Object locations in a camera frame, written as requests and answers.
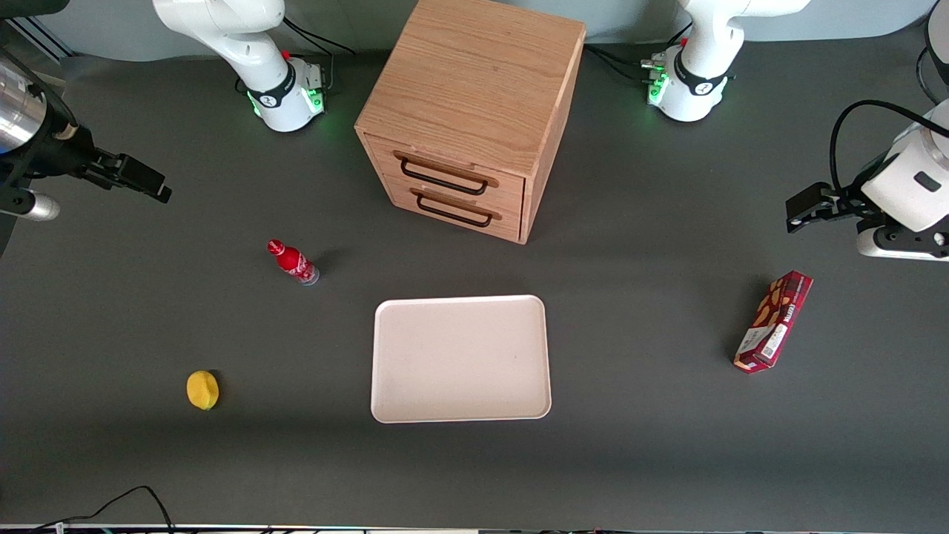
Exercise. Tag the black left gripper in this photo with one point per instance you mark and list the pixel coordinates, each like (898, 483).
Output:
(843, 202)

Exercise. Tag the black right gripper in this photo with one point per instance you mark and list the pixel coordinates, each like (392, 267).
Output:
(65, 157)

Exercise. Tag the red coke bottle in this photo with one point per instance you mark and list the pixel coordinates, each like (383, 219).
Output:
(295, 263)

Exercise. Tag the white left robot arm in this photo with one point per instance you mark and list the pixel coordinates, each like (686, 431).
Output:
(708, 44)

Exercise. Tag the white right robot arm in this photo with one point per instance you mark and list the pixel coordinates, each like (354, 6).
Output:
(222, 30)

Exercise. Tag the white rectangular tray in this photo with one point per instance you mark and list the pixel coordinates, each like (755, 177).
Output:
(460, 360)

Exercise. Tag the red snack box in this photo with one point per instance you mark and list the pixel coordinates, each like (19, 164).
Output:
(775, 320)

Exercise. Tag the yellow lemon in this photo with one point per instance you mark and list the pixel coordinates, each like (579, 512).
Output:
(202, 390)

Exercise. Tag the wooden drawer front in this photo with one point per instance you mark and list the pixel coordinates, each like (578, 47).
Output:
(508, 226)
(511, 191)

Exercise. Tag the wooden drawer cabinet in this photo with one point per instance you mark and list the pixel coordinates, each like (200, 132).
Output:
(474, 81)

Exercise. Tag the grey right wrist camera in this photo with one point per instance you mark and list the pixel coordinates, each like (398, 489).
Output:
(37, 209)

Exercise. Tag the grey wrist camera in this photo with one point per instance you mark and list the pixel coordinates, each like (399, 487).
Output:
(37, 209)
(904, 245)

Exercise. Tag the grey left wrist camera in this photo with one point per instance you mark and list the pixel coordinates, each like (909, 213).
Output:
(904, 245)

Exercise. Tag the aluminium rail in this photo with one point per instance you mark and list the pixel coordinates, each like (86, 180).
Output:
(37, 38)

